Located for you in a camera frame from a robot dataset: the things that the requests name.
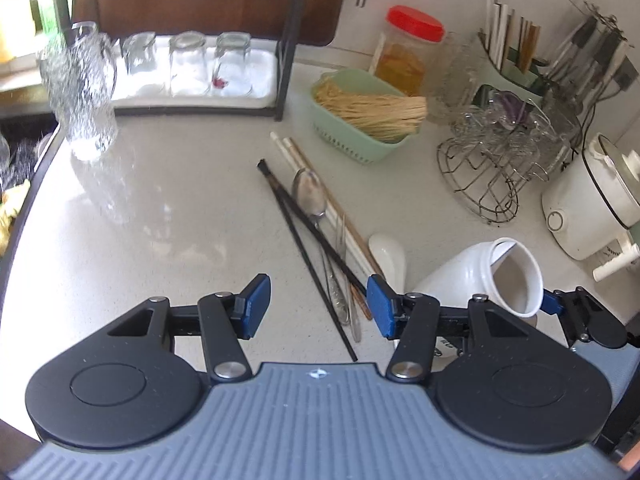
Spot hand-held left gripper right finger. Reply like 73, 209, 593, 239
366, 274, 534, 382

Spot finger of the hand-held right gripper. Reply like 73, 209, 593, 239
542, 287, 609, 347

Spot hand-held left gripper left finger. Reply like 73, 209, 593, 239
107, 274, 272, 382

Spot slim metal utensil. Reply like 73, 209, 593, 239
336, 212, 362, 343

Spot white ceramic spoon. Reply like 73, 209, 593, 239
369, 233, 407, 295

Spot black chopstick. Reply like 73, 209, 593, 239
259, 160, 370, 292
256, 159, 359, 362

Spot white ceramic jar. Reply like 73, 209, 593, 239
395, 237, 546, 361

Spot large metal spoon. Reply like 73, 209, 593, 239
291, 167, 351, 326

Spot wooden chopstick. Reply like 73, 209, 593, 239
290, 139, 375, 321

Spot white chopstick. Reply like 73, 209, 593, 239
270, 131, 372, 286
282, 137, 381, 281

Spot row of hanging kitchen utensils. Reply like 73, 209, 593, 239
542, 2, 637, 107

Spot white electric cooker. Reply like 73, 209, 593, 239
541, 132, 640, 282

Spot glass goblet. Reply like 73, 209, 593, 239
452, 102, 506, 139
515, 110, 567, 162

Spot green plastic basket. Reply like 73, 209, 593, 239
310, 69, 429, 166

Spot enoki mushroom bundle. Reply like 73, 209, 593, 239
315, 80, 429, 143

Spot purple lid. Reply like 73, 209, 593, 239
492, 91, 531, 121

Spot white tray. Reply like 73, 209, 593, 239
107, 35, 279, 111

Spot green utensil holder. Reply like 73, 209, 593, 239
477, 30, 551, 97

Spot clear glass with red print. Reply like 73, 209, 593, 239
212, 31, 254, 97

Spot textured glass mug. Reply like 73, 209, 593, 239
434, 34, 490, 122
39, 21, 120, 161

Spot black metal rack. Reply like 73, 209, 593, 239
50, 0, 312, 122

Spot clear drinking glass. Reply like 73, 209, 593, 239
169, 31, 212, 97
121, 31, 161, 92

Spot red-lidded plastic jar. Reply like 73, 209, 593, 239
370, 5, 446, 98

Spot group of upright chopsticks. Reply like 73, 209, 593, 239
482, 0, 543, 73

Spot black kitchen sink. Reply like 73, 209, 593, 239
0, 90, 57, 221

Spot brown wooden board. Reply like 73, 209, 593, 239
97, 0, 347, 47

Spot wire goblet rack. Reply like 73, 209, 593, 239
437, 105, 576, 224

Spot black power cable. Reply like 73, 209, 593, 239
562, 105, 601, 167

